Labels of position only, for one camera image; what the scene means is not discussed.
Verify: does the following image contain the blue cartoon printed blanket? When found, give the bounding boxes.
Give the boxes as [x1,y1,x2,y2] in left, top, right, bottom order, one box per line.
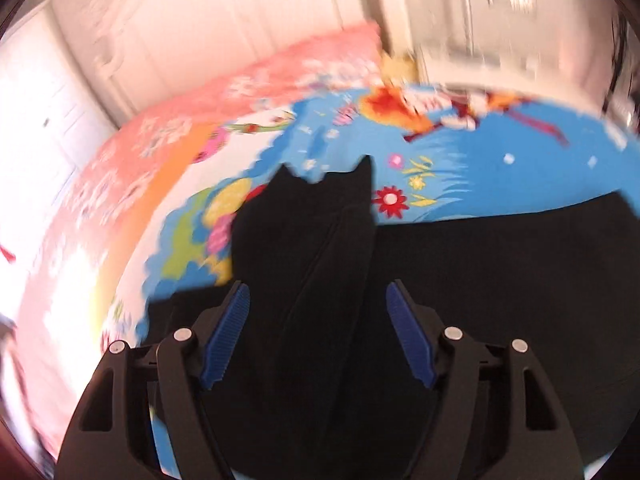
[100,82,640,480]

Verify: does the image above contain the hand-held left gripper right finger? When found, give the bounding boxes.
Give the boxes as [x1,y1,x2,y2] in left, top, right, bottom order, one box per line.
[386,280,585,480]

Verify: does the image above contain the white wooden headboard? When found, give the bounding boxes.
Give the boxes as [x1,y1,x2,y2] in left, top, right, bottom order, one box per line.
[50,0,401,113]

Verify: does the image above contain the black pants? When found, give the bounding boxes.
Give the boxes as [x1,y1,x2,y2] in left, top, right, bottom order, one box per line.
[142,154,640,480]

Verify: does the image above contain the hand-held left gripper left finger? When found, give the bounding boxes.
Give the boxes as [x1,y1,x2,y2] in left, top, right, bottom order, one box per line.
[59,282,251,480]

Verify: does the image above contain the pink floral bedsheet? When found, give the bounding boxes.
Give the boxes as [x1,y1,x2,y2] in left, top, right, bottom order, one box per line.
[0,22,382,461]

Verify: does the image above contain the white door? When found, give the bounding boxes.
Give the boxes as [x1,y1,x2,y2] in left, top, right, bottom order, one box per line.
[0,10,117,221]

